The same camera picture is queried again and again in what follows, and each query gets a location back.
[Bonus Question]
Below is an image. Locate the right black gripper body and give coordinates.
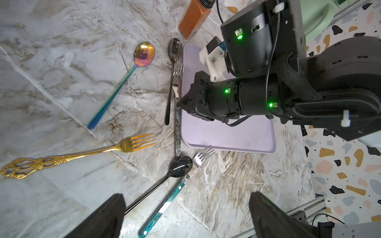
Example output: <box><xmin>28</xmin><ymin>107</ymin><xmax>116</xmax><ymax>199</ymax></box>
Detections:
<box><xmin>179</xmin><ymin>71</ymin><xmax>280</xmax><ymax>123</ymax></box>

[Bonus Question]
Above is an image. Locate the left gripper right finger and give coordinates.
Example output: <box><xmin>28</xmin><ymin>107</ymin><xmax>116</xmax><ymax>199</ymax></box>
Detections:
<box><xmin>249</xmin><ymin>191</ymin><xmax>317</xmax><ymax>238</ymax></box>

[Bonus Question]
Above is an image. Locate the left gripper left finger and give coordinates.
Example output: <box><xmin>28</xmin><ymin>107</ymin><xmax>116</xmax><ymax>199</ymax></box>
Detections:
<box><xmin>66</xmin><ymin>193</ymin><xmax>126</xmax><ymax>238</ymax></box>

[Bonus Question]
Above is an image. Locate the lavender plastic tray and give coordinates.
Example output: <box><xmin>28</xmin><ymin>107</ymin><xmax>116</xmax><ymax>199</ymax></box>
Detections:
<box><xmin>181</xmin><ymin>44</ymin><xmax>276</xmax><ymax>154</ymax></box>

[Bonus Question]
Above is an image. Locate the grey marbled handle fork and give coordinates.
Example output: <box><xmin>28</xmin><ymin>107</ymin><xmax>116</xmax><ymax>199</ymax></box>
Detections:
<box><xmin>172</xmin><ymin>62</ymin><xmax>184</xmax><ymax>158</ymax></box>

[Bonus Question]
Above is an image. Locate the green handle fork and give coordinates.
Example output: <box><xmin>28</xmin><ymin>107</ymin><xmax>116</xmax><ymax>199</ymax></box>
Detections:
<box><xmin>139</xmin><ymin>145</ymin><xmax>214</xmax><ymax>238</ymax></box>

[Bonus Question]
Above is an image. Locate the black spoon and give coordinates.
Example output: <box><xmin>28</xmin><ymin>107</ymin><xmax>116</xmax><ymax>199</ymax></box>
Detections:
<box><xmin>125</xmin><ymin>156</ymin><xmax>193</xmax><ymax>215</ymax></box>

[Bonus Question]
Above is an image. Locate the iridescent rainbow spoon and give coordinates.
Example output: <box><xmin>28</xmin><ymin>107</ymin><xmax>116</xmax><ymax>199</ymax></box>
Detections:
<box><xmin>87</xmin><ymin>41</ymin><xmax>155</xmax><ymax>130</ymax></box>

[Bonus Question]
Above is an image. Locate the gold ornate fork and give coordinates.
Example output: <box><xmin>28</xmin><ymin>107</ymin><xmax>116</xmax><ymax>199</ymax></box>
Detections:
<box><xmin>1</xmin><ymin>133</ymin><xmax>156</xmax><ymax>179</ymax></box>

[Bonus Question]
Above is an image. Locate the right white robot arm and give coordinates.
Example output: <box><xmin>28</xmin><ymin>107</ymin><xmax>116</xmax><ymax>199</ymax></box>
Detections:
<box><xmin>178</xmin><ymin>1</ymin><xmax>381</xmax><ymax>148</ymax></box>

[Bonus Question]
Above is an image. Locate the dark grey spoon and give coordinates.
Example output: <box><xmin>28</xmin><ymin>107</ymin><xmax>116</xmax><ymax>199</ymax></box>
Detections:
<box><xmin>164</xmin><ymin>38</ymin><xmax>183</xmax><ymax>126</ymax></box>

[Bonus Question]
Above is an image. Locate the orange spice bottle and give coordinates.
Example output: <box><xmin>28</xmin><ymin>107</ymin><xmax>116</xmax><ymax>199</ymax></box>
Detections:
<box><xmin>178</xmin><ymin>0</ymin><xmax>216</xmax><ymax>39</ymax></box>

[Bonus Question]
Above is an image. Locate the green plastic pitcher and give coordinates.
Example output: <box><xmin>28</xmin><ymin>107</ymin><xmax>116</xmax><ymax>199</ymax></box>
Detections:
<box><xmin>300</xmin><ymin>0</ymin><xmax>366</xmax><ymax>42</ymax></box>

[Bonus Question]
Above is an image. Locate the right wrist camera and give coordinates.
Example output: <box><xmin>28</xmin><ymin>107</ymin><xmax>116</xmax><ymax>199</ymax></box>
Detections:
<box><xmin>199</xmin><ymin>36</ymin><xmax>228</xmax><ymax>83</ymax></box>

